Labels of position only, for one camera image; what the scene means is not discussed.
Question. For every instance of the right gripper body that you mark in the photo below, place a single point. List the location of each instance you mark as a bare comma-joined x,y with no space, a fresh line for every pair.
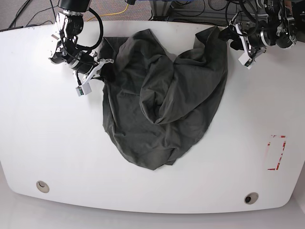
95,70

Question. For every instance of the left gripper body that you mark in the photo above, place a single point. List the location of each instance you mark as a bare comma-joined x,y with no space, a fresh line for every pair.
255,44

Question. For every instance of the dark grey t-shirt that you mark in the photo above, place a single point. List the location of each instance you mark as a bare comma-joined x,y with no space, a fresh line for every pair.
158,108

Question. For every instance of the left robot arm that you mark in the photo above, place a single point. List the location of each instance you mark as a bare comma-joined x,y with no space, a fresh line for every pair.
279,26

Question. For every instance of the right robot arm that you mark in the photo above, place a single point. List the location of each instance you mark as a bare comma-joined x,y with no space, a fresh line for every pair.
69,24

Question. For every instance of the red tape rectangle marking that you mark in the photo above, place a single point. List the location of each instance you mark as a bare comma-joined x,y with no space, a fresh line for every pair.
274,152

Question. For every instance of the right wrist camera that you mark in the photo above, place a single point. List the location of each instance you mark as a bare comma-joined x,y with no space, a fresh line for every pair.
83,89

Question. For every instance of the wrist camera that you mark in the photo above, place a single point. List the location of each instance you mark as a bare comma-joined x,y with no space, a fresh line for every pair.
246,61
83,89

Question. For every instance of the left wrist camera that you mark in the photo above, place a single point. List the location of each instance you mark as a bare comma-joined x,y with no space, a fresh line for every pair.
246,61

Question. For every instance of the left table cable grommet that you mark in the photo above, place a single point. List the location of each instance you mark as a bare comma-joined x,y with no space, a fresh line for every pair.
42,187

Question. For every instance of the table cable grommet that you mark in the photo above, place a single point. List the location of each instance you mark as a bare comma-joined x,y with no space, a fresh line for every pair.
251,198
42,187

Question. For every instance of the right table cable grommet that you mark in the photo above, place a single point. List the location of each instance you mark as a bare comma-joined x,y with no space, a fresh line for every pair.
251,198

